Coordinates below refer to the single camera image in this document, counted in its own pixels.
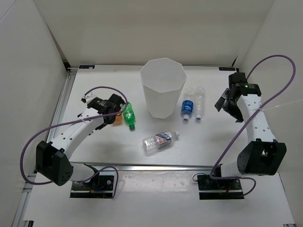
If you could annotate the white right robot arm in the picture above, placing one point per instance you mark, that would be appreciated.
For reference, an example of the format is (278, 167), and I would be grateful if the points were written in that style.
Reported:
(263, 153)

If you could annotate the clear bottle red blue label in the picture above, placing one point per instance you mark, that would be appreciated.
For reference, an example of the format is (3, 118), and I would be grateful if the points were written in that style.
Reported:
(159, 142)

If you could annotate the clear unlabeled plastic bottle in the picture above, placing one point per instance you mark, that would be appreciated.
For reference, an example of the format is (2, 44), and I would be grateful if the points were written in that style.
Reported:
(199, 103)

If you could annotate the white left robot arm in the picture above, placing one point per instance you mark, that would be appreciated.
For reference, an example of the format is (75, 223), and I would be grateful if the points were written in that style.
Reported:
(52, 158)

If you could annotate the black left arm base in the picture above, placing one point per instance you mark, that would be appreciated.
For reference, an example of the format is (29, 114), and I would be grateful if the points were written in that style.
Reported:
(100, 187)

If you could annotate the blue corner label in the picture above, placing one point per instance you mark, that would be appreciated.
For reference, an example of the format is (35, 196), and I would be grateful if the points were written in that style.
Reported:
(227, 69)
(86, 66)

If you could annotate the green plastic soda bottle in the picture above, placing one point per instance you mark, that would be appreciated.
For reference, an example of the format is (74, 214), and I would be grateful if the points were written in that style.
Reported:
(129, 117)

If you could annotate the white octagonal plastic bin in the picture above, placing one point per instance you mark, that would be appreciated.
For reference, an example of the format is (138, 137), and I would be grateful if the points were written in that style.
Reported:
(163, 80)

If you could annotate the blue left corner label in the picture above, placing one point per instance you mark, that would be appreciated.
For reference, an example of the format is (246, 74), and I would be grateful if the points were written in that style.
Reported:
(86, 66)

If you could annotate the orange juice bottle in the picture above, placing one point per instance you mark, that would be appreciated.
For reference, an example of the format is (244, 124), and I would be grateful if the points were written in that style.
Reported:
(118, 120)

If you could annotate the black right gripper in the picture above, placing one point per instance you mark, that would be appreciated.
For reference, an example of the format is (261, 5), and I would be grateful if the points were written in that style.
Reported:
(236, 114)

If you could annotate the blue right corner label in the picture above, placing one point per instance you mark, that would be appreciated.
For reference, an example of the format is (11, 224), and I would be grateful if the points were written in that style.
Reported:
(227, 69)

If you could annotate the blue label Pocari bottle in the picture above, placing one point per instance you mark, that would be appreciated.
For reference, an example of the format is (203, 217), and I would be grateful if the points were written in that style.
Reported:
(187, 104)

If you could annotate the aluminium table frame rail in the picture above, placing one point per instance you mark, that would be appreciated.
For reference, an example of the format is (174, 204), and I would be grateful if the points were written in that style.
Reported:
(155, 190)

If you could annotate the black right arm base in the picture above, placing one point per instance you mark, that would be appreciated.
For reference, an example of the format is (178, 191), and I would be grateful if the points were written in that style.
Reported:
(211, 189)

